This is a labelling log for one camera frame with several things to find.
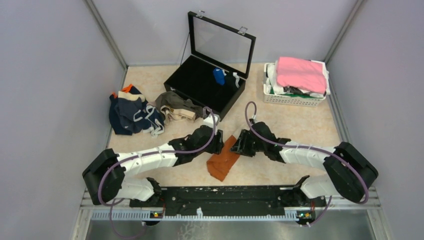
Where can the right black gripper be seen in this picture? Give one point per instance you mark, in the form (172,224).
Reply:
(240,146)

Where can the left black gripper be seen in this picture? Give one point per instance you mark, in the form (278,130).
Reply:
(218,143)

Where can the orange underwear white waistband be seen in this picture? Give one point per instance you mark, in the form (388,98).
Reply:
(219,165)

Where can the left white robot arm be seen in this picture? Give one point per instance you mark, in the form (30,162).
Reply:
(111,175)

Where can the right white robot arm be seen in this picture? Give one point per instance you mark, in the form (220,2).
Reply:
(347,172)

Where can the olive beige underwear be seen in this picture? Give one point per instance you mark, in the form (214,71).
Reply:
(174,108)

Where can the black white rolled underwear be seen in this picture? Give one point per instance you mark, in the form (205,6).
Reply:
(231,80)

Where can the blue rolled underwear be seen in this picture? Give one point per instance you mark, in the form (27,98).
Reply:
(219,76)

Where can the white plastic basket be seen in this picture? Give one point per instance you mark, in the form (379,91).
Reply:
(271,98)

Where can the white clothes in basket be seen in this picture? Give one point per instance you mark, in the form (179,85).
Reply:
(273,88)

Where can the black box glass lid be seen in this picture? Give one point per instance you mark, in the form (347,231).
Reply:
(212,45)

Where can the navy blue clothes pile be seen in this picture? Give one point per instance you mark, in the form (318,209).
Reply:
(130,113)

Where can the pink folded cloth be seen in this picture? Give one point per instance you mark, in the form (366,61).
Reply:
(302,74)

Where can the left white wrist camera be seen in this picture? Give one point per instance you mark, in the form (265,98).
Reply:
(212,120)

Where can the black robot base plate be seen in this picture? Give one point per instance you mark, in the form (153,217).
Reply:
(229,201)

